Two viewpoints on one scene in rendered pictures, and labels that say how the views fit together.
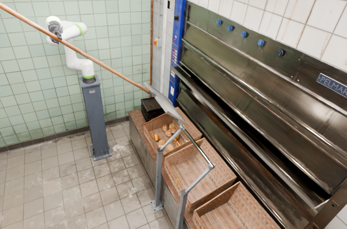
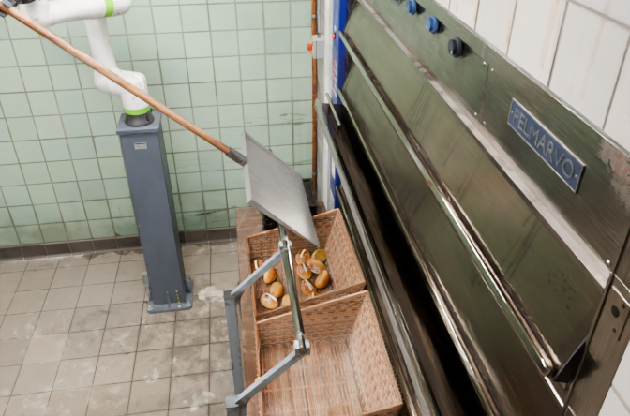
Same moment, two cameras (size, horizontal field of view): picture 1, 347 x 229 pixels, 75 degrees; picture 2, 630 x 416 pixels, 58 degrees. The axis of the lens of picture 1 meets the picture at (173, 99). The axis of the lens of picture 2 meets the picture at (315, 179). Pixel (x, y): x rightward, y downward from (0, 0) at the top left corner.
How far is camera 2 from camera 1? 81 cm
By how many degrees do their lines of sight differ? 18
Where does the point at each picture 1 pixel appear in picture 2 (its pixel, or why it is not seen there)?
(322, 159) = (524, 364)
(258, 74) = (433, 111)
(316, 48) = (500, 24)
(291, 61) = (473, 70)
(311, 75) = (501, 105)
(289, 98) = (471, 176)
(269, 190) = not seen: outside the picture
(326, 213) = not seen: outside the picture
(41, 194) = (19, 359)
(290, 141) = (474, 304)
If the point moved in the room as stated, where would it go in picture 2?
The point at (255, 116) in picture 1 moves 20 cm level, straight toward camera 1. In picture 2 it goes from (427, 230) to (380, 263)
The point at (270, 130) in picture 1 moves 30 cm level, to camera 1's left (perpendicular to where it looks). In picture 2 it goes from (445, 272) to (333, 245)
